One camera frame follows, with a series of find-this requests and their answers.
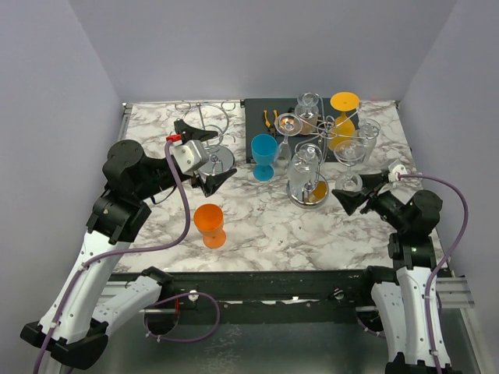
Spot purple cable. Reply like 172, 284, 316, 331
31, 142, 221, 374
357, 173, 469, 374

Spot blue plastic goblet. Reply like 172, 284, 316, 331
251, 134, 278, 182

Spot black front mounting rail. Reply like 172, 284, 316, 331
128, 266, 449, 324

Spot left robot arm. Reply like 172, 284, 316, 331
20, 119, 236, 373

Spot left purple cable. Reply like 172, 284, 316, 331
31, 142, 221, 374

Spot clear glass with reflection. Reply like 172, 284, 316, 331
357, 118, 380, 164

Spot yellow plastic goblet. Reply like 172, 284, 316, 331
327, 91, 359, 151

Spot round ring chrome glass rack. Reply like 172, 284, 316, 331
174, 101, 235, 182

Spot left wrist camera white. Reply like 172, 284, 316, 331
166, 134, 209, 176

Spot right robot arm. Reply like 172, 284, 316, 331
332, 171, 454, 373

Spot yellow handled pliers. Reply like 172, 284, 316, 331
264, 110, 278, 139

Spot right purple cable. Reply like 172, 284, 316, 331
357, 173, 469, 374

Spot scroll arm chrome glass rack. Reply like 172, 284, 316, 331
287, 106, 363, 208

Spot orange plastic goblet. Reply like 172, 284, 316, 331
193, 203, 226, 249

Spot aluminium extrusion frame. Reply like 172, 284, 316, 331
42, 103, 475, 374

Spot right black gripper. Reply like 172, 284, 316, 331
334, 171, 410, 231

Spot dark grey tool tray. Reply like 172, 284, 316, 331
240, 97, 359, 164

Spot ribbed clear wine glass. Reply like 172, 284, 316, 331
294, 92, 319, 136

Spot clear stemmed glass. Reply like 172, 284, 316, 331
274, 113, 303, 175

